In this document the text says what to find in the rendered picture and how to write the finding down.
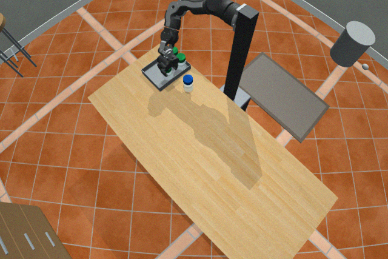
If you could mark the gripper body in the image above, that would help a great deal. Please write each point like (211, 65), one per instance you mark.
(166, 64)

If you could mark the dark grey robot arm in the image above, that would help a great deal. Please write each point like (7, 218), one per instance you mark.
(226, 10)

